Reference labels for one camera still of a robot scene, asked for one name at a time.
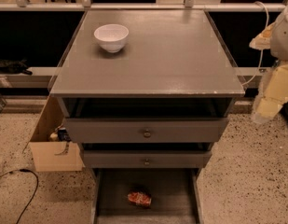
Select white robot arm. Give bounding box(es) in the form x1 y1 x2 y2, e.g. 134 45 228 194
249 3 288 124

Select grey middle drawer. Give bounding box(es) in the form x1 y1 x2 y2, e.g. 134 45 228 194
83 150 212 168

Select items inside cardboard box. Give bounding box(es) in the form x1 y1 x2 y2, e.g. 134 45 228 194
49 127 71 142

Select cardboard box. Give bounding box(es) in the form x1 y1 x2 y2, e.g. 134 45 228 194
29 97 84 172

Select red coke can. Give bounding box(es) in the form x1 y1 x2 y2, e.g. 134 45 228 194
128 191 152 207

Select grey drawer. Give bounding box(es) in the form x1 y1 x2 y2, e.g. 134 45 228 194
90 169 204 224
83 150 212 168
63 118 228 143

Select grey bottom drawer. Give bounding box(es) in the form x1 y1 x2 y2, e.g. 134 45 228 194
90 169 204 224

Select black floor cable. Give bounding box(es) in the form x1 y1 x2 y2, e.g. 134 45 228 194
0 168 39 224

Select white ceramic bowl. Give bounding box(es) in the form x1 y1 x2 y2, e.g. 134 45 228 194
94 24 129 53

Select grey top drawer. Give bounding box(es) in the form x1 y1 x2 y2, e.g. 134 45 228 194
63 118 228 143

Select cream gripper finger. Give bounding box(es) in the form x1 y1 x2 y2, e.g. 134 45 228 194
251 63 288 124
249 22 275 50

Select metal rail frame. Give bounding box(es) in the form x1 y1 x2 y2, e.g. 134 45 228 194
0 0 288 12

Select black object on ledge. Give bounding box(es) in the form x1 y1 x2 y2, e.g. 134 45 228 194
0 59 32 76

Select white hanging cable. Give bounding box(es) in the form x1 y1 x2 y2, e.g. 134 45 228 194
241 1 270 87

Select grey drawer cabinet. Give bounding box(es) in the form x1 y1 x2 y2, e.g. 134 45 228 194
48 8 246 224

